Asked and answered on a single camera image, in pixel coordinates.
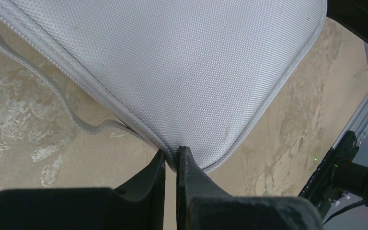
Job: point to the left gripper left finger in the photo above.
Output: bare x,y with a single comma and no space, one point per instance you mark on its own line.
137,204

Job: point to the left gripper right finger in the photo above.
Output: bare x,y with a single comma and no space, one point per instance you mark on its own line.
202,205

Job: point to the grey storage case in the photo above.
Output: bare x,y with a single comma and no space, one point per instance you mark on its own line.
195,73

